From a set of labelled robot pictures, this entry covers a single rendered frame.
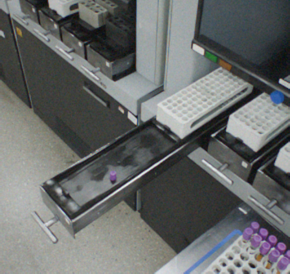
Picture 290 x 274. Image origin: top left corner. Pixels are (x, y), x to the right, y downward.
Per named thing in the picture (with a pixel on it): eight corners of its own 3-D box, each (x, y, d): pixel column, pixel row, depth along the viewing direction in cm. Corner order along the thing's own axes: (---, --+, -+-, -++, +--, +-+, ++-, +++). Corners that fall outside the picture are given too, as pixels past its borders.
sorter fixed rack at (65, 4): (111, -13, 165) (110, -28, 161) (126, -4, 160) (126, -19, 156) (48, 10, 151) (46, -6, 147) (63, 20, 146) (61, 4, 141)
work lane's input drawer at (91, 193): (224, 88, 131) (230, 65, 124) (259, 109, 124) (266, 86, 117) (26, 212, 96) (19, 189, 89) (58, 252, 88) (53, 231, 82)
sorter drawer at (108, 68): (217, 2, 172) (221, -18, 166) (243, 15, 165) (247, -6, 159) (77, 67, 137) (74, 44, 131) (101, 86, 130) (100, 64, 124)
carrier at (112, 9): (118, 22, 142) (118, 6, 138) (114, 24, 141) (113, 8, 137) (99, 10, 148) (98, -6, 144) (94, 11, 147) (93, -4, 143)
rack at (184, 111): (226, 78, 123) (229, 61, 119) (252, 94, 118) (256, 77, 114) (155, 121, 109) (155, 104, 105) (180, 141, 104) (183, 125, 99)
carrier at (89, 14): (103, 28, 139) (103, 12, 135) (99, 30, 138) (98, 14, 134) (83, 15, 145) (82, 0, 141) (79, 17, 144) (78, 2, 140)
